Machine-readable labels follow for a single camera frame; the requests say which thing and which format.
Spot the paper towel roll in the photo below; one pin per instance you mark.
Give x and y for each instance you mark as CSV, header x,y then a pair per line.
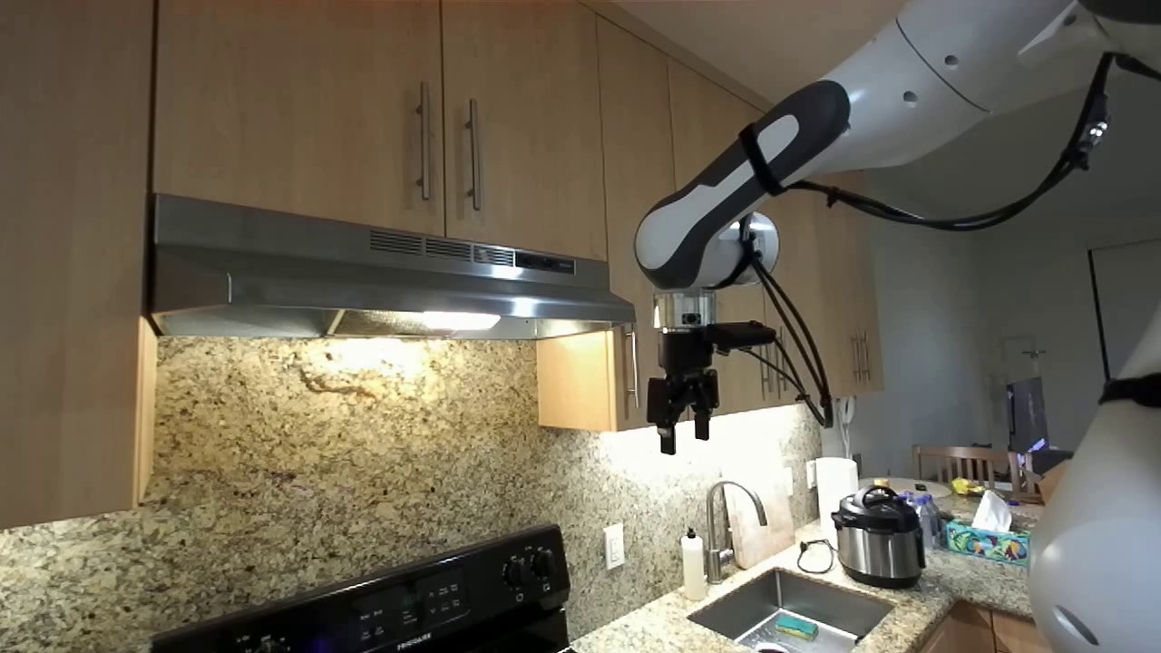
x,y
837,482

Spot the white wall outlet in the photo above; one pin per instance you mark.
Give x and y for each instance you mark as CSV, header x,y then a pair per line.
x,y
616,547

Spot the black stove control panel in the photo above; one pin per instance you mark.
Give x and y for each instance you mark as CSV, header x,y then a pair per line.
x,y
495,596

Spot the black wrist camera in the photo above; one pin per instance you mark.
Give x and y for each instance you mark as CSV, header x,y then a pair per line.
x,y
738,337

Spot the wooden corner wall cabinet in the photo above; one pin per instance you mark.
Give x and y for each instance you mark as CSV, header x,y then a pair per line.
x,y
662,122

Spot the cabinet door over hood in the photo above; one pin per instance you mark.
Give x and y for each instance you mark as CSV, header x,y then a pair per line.
x,y
310,107
525,136

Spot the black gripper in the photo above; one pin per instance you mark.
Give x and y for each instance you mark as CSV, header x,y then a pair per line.
x,y
687,382

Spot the tall wooden cabinet left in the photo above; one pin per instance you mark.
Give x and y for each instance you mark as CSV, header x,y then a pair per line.
x,y
75,207

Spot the green tissue box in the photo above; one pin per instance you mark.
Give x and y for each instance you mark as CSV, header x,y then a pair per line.
x,y
989,534

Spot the left cabinet door over hood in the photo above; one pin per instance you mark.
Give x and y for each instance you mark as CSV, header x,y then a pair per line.
x,y
310,107

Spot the right cabinet door over hood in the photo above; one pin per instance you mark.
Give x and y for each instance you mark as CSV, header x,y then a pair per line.
x,y
525,136

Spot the stainless steel sink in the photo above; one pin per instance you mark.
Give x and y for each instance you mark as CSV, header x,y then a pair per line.
x,y
791,614

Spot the silver pressure cooker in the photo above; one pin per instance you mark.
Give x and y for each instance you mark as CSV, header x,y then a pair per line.
x,y
879,540

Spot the chrome kitchen faucet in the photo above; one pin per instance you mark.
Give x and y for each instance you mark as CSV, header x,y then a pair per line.
x,y
721,534

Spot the stainless steel range hood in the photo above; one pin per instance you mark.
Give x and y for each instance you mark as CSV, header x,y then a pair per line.
x,y
219,269

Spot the wooden chair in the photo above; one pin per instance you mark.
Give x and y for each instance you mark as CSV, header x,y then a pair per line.
x,y
960,461

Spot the white soap bottle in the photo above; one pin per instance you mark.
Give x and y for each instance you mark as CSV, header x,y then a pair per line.
x,y
695,578

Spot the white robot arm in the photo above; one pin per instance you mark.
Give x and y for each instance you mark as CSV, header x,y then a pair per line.
x,y
926,77

